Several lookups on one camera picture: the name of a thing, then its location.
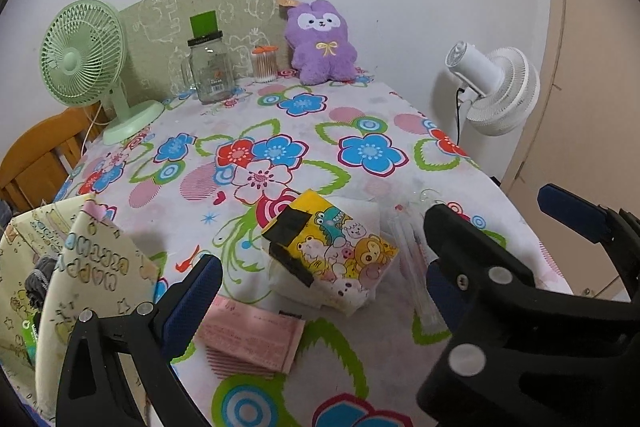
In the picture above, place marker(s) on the purple plush bunny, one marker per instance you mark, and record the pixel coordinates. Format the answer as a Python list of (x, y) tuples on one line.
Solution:
[(320, 57)]

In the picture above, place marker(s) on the green desk fan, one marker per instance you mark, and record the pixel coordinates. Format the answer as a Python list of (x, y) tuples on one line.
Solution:
[(80, 57)]

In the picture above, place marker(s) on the green patterned board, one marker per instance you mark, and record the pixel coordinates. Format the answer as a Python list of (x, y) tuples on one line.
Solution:
[(165, 17)]

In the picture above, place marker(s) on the beige door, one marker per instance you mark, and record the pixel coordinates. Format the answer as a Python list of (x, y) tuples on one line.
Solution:
[(590, 57)]

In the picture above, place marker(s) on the glass jar mug green lid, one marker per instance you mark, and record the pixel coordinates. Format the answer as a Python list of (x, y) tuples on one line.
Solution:
[(212, 67)]

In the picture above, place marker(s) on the cotton swab container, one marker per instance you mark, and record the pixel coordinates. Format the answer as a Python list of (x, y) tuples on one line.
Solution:
[(265, 67)]

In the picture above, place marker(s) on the yellow cartoon tissue pack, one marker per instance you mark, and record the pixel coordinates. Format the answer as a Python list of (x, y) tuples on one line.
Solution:
[(345, 252)]

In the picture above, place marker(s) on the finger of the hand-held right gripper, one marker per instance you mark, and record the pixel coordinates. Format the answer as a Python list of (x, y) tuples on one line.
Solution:
[(480, 247), (570, 212)]

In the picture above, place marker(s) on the white standing fan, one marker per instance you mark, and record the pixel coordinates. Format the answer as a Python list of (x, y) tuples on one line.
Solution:
[(505, 92)]

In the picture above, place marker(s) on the pink paper packet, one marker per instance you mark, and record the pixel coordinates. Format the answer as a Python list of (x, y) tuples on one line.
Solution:
[(250, 337)]

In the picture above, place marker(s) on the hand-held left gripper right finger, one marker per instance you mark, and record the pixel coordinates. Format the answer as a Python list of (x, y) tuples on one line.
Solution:
[(440, 292)]

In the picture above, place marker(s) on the clear plastic stick bag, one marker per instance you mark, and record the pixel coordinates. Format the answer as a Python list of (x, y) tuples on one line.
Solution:
[(412, 257)]

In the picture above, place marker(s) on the pink striped packet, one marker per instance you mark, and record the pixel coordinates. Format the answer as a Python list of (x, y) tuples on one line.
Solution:
[(235, 369)]

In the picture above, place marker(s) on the wooden chair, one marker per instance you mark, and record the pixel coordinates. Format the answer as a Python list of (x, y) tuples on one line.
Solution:
[(35, 157)]

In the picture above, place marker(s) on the yellow cartoon storage box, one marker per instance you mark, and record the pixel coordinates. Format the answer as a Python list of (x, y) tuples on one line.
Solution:
[(100, 267)]

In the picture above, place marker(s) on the dark cloth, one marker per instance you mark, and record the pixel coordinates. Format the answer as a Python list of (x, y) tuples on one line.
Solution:
[(40, 279)]

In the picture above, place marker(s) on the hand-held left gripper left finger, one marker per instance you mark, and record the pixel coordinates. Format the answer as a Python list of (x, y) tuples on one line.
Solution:
[(192, 302)]

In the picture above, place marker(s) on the green packet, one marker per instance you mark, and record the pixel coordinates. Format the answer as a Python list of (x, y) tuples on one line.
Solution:
[(31, 337)]

